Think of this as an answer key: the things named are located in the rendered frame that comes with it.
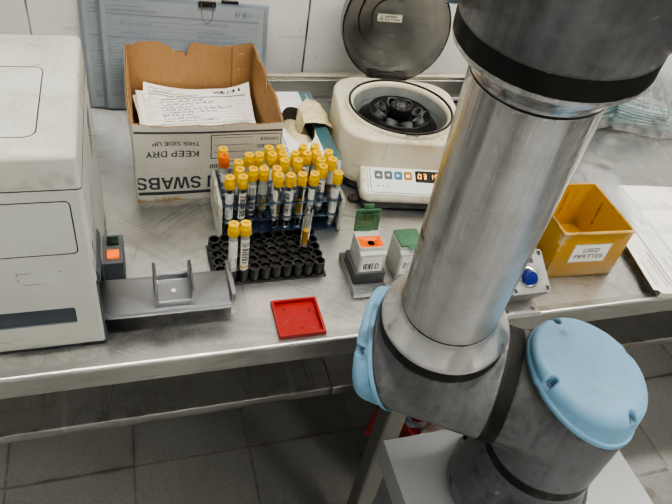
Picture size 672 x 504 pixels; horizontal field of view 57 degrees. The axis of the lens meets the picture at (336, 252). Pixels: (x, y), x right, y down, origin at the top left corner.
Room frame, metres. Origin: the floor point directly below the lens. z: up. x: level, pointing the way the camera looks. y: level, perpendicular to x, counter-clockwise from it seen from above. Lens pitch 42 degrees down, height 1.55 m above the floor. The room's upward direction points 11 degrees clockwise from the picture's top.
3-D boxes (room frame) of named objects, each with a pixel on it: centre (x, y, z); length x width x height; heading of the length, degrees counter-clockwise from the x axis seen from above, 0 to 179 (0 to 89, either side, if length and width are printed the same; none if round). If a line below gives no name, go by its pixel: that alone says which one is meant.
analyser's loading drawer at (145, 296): (0.56, 0.23, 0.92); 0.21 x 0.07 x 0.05; 113
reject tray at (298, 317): (0.60, 0.04, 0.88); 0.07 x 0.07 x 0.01; 23
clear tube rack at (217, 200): (0.82, 0.11, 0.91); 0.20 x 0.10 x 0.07; 113
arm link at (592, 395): (0.38, -0.24, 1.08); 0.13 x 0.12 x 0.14; 80
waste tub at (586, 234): (0.88, -0.39, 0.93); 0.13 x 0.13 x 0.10; 20
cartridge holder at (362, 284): (0.71, -0.05, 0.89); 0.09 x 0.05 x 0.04; 22
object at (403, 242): (0.75, -0.11, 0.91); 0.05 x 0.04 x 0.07; 23
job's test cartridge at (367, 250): (0.71, -0.05, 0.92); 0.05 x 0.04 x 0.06; 22
